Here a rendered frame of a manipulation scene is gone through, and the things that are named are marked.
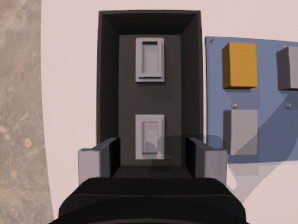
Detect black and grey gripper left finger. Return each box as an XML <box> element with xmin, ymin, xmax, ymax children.
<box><xmin>78</xmin><ymin>138</ymin><xmax>121</xmax><ymax>186</ymax></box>

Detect orange-yellow block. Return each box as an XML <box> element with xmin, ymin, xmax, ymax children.
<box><xmin>222</xmin><ymin>42</ymin><xmax>257</xmax><ymax>90</ymax></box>

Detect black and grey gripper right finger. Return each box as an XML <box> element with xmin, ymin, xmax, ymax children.
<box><xmin>185</xmin><ymin>138</ymin><xmax>227</xmax><ymax>186</ymax></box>

